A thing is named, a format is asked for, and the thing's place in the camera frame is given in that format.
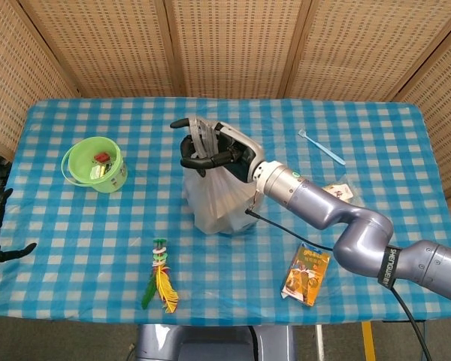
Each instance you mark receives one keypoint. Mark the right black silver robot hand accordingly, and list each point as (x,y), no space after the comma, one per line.
(244,150)

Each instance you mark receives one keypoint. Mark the transparent plastic bag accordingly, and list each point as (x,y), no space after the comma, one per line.
(210,203)

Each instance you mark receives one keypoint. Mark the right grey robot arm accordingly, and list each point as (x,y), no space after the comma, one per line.
(315,203)

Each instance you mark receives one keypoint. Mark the light blue toothbrush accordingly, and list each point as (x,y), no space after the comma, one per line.
(323,148)

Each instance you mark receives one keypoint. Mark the clear packet of nut snack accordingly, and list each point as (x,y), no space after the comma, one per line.
(342,191)

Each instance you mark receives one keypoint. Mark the woven bamboo folding screen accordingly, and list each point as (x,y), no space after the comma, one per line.
(229,45)

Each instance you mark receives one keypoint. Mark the blue white checked tablecloth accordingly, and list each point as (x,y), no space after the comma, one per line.
(97,233)

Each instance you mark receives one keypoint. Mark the yellow white items in bucket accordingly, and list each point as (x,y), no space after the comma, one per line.
(99,171)

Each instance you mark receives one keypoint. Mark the orange cardboard snack box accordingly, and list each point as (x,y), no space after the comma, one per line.
(304,274)

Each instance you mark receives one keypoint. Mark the small red item in bucket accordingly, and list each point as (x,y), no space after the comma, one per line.
(102,157)

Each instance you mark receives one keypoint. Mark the colourful feather shuttlecock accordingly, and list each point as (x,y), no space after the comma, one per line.
(165,289)

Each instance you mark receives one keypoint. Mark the grey robot torso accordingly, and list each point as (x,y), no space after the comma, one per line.
(210,342)

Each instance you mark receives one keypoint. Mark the white metal table leg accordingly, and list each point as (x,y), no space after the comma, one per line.
(320,344)

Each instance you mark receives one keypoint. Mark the yellow floor tape strip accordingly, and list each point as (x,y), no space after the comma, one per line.
(368,342)

